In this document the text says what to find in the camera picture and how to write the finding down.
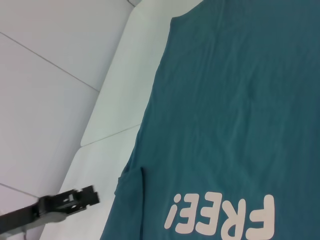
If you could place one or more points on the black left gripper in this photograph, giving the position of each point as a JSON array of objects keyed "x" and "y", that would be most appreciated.
[{"x": 30, "y": 210}]

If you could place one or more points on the teal T-shirt with FREE! print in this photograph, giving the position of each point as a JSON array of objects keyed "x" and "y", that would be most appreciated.
[{"x": 225, "y": 100}]

